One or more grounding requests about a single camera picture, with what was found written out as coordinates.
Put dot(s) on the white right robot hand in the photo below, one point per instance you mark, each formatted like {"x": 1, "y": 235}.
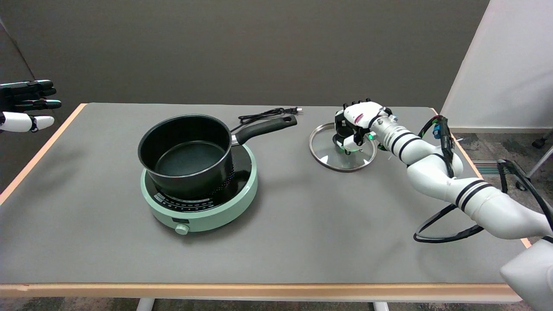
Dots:
{"x": 365, "y": 113}

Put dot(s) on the black chair caster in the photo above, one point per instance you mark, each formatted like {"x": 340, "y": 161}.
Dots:
{"x": 539, "y": 142}

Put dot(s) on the metal floor vent grille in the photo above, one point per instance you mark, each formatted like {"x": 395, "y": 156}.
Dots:
{"x": 486, "y": 168}

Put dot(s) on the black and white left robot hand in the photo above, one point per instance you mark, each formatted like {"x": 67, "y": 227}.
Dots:
{"x": 21, "y": 122}

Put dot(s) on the glass pot lid black knob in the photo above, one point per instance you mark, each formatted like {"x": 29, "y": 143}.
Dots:
{"x": 326, "y": 153}

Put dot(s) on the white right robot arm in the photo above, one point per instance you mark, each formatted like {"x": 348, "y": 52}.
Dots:
{"x": 432, "y": 172}

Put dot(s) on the white table leg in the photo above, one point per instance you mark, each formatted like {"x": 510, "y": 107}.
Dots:
{"x": 146, "y": 305}
{"x": 381, "y": 306}

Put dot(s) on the green round induction cooker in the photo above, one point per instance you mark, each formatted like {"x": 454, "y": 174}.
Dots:
{"x": 203, "y": 218}

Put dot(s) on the grey chair leg with caster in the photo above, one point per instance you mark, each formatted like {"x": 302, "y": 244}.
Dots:
{"x": 542, "y": 162}

